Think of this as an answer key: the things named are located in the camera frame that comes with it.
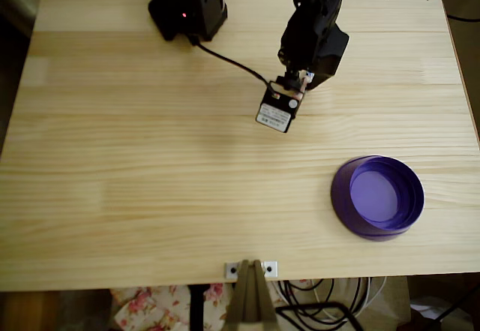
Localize candy white blue red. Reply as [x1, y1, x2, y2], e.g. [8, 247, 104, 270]
[299, 70, 315, 92]

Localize purple bowl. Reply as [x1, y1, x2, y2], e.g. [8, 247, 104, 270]
[330, 154, 426, 242]

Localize black perforated box red light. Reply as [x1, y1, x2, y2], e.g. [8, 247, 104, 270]
[148, 0, 229, 43]

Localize olive wooden stand legs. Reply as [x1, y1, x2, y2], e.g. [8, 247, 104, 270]
[224, 258, 281, 325]

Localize black pole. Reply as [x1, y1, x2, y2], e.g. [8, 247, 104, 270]
[188, 284, 206, 331]

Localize floral cloth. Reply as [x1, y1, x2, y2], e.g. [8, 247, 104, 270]
[110, 278, 286, 331]

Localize black camera with label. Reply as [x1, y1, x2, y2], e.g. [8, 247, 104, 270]
[256, 76, 308, 134]

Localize black camera cable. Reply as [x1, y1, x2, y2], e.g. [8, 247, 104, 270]
[193, 40, 277, 95]

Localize silver metal bracket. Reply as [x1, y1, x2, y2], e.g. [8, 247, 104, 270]
[223, 260, 279, 280]

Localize white cable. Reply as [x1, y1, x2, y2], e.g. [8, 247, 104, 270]
[344, 276, 388, 317]

